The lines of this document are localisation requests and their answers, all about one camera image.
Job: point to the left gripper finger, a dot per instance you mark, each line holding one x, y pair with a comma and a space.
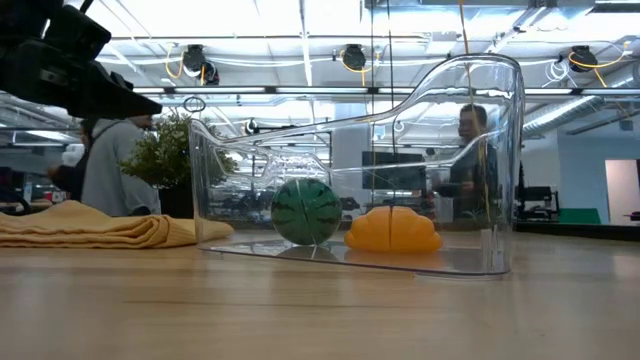
110, 97

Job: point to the green toy watermelon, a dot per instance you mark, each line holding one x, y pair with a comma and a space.
305, 212

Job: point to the orange toy fruit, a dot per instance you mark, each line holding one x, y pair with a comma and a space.
390, 232

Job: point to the clear plastic container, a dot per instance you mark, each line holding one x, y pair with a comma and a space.
475, 250

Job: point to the person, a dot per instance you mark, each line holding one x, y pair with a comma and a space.
110, 170
470, 175
70, 180

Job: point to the small potted green plant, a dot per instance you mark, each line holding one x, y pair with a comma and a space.
165, 160

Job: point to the folded yellow cloth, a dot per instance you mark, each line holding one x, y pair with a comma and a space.
60, 225

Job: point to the black workstation equipment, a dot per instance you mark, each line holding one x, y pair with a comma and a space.
537, 195

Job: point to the green floor board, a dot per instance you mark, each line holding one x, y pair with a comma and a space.
580, 216

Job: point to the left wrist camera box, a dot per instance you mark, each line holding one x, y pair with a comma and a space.
80, 35

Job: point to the black wall monitor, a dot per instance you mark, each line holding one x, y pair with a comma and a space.
380, 172

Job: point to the silver ventilation duct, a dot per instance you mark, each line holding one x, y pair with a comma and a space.
560, 117

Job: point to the black metal rig frame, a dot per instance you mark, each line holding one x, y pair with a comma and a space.
575, 231

